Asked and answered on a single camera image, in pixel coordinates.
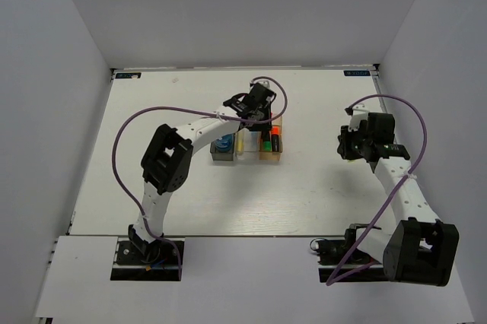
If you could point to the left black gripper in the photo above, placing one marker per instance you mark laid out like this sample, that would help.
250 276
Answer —
264 127

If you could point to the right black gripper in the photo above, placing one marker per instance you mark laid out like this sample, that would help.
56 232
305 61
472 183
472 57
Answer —
344 148

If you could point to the green capped black highlighter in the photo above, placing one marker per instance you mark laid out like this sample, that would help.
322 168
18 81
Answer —
266 141

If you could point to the orange capped black highlighter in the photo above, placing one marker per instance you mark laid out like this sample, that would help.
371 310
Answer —
276 139

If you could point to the blue tape roll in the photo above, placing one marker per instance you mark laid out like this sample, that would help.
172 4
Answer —
224 143

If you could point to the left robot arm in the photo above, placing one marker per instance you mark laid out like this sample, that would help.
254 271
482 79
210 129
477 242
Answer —
166 161

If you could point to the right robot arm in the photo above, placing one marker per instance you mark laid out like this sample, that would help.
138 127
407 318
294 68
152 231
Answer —
422 248

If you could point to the clear plastic container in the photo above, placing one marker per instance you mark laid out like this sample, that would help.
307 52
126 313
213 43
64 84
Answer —
251 145

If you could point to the amber plastic container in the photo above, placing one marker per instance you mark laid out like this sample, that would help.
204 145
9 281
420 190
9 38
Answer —
271 156

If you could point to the dark grey plastic container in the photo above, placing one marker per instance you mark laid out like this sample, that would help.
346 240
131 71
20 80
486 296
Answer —
222 157

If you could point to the right table label sticker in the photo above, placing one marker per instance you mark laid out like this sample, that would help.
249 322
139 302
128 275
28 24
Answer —
357 73

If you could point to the table label sticker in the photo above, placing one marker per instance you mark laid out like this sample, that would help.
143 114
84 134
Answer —
357 73
128 75

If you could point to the left table label sticker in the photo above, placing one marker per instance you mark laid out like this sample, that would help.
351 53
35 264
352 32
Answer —
128 75

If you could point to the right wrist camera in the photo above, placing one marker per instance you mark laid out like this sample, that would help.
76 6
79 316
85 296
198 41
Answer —
358 112

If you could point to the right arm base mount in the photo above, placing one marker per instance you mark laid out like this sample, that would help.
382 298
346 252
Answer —
329 254

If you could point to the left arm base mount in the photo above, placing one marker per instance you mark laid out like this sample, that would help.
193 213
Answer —
130 265

